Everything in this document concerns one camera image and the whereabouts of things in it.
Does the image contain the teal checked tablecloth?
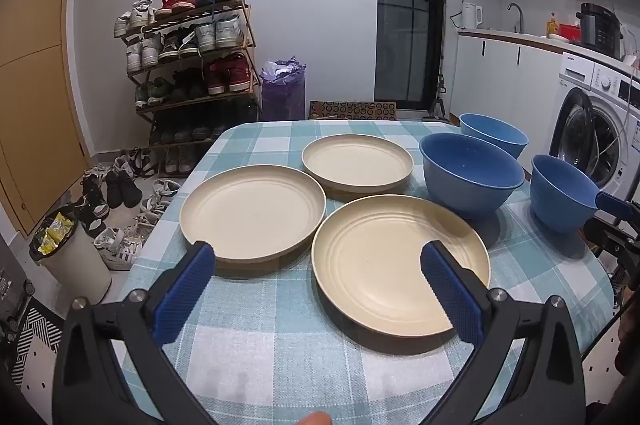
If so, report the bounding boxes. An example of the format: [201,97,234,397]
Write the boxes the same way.
[102,120,616,425]

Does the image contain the person's left hand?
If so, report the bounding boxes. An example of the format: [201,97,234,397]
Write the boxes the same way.
[294,411,333,425]

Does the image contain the pile of loose shoes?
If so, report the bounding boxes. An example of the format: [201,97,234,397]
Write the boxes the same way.
[75,148,183,271]

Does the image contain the white washing machine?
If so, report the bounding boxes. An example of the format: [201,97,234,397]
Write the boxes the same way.
[549,50,640,206]

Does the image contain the black framed glass door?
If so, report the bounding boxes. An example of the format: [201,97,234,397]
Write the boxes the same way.
[374,0,446,110]

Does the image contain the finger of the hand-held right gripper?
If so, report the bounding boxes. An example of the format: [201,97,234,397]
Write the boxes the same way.
[595,192,640,220]
[584,219,640,263]

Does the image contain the wooden shoe rack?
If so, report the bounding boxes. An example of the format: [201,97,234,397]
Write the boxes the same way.
[114,0,261,176]

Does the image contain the white electric kettle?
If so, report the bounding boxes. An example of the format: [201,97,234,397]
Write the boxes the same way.
[460,2,484,30]

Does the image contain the kitchen faucet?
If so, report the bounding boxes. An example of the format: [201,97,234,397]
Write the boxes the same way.
[507,2,525,33]

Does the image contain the rows of racked shoes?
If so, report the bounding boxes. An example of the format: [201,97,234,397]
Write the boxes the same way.
[114,0,261,173]

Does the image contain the stick vacuum cleaner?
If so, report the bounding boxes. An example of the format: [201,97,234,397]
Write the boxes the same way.
[427,0,451,121]

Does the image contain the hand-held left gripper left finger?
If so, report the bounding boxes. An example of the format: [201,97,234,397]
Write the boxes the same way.
[54,241,221,425]

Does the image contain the yellow packets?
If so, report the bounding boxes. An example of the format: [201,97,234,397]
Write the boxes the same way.
[37,212,76,256]

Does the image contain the white kitchen base cabinet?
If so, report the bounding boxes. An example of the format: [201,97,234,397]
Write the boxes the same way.
[450,30,566,156]

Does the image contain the ring patterned cardboard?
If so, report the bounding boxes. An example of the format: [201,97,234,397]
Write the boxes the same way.
[309,100,398,122]

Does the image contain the white trash bin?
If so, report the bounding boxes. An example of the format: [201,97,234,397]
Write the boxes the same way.
[29,211,113,306]

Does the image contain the large cream plate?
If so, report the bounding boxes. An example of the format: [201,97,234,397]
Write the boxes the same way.
[311,195,491,339]
[180,165,327,263]

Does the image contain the black pressure cooker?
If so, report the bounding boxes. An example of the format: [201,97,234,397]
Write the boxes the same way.
[575,2,624,58]

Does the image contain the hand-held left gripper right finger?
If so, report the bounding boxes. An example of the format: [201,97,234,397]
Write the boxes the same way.
[420,240,587,425]

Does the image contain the small cream plate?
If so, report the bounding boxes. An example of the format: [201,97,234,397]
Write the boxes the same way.
[302,134,414,193]

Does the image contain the large blue bowl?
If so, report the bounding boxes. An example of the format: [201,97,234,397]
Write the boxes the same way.
[419,132,526,220]

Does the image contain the yellow wooden door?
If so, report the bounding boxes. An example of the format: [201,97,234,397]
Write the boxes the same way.
[0,0,93,238]

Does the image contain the purple bag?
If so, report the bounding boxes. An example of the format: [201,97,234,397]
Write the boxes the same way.
[260,59,307,122]

